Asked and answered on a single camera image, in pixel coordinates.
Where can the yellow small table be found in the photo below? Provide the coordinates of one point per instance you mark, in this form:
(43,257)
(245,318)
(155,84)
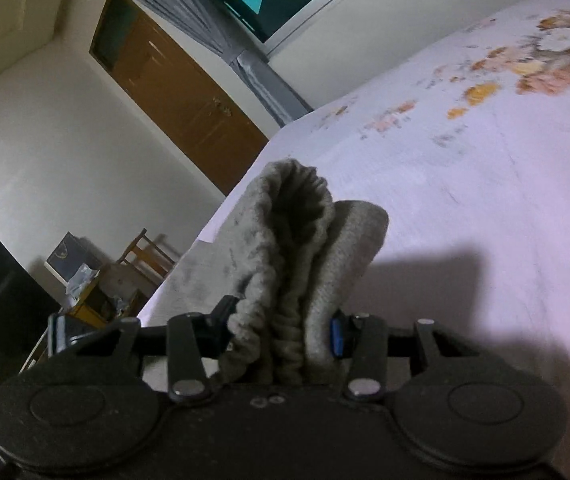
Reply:
(95,308)

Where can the white box with picture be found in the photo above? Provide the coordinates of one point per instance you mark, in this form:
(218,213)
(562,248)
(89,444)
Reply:
(69,255)

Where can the grey pants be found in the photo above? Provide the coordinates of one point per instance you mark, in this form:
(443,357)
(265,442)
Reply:
(291,255)

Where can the wooden chair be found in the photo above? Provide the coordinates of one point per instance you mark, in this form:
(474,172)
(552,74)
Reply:
(134,277)

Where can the pink floral bed sheet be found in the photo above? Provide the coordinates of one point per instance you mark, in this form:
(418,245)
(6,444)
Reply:
(467,147)

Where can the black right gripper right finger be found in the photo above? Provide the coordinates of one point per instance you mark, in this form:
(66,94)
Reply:
(368,342)

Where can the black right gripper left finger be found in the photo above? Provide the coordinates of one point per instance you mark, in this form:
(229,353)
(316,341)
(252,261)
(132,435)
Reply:
(185,341)

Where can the grey curtain lower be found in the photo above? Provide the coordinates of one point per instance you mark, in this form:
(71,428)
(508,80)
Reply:
(213,28)

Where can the brown wooden door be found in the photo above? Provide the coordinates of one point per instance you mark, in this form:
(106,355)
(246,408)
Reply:
(177,95)

